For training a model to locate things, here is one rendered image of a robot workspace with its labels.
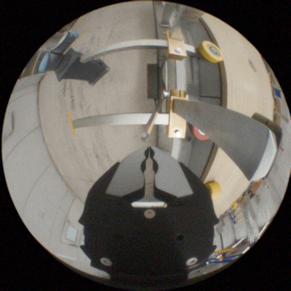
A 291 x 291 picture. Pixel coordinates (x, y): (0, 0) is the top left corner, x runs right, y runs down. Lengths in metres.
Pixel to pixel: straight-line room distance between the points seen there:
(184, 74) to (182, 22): 0.37
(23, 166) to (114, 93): 2.46
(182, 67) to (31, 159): 2.82
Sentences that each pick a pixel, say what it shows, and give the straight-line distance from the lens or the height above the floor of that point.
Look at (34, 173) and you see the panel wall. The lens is 2.68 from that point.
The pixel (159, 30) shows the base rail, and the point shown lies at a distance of 0.60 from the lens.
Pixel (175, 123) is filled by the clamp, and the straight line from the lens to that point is 0.26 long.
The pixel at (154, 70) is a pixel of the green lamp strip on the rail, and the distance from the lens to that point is 0.44.
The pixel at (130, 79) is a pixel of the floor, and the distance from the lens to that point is 1.16.
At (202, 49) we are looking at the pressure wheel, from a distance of 0.32.
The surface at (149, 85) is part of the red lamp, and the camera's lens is 0.42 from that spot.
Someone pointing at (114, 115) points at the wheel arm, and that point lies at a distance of 0.28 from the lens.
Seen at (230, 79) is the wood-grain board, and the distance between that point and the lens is 0.34.
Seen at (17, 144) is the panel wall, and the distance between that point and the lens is 2.59.
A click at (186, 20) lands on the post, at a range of 0.27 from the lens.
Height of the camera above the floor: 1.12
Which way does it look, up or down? 62 degrees down
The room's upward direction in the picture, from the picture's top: 178 degrees counter-clockwise
